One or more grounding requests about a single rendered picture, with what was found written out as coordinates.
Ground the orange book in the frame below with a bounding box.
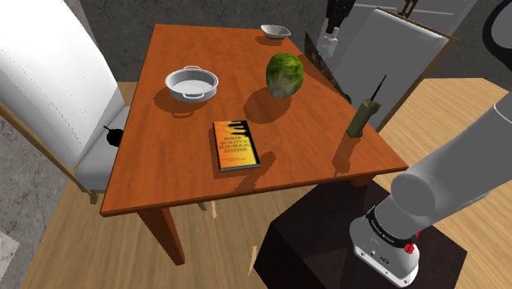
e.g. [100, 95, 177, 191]
[212, 119, 262, 172]

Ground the grey metal pot with handles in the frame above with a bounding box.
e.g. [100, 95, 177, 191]
[164, 65, 219, 103]

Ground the black round object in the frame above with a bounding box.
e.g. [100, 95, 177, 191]
[103, 125, 125, 148]

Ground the dark robot stand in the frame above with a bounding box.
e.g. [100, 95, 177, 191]
[253, 181, 469, 289]

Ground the olive walkie-talkie with black antenna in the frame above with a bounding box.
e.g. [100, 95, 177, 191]
[345, 74, 387, 139]

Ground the green cabbage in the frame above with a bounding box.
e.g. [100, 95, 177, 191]
[265, 53, 305, 100]

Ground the white bowl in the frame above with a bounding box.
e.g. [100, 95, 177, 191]
[260, 24, 292, 39]

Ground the white cushioned wooden chair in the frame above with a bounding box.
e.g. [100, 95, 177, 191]
[0, 0, 131, 205]
[331, 7, 460, 133]

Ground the brown wooden table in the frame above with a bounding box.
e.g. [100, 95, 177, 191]
[99, 23, 409, 266]

